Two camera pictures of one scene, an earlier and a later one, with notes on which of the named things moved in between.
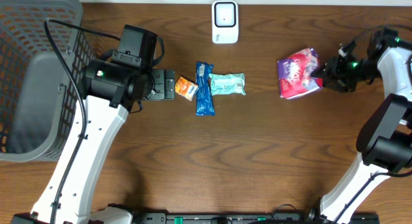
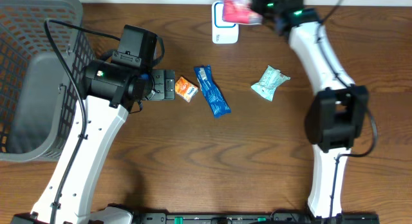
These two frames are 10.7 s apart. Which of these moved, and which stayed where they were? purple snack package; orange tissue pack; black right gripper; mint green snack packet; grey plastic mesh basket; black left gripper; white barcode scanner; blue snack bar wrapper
Moved: mint green snack packet; purple snack package; black right gripper; blue snack bar wrapper
Stayed: orange tissue pack; black left gripper; grey plastic mesh basket; white barcode scanner
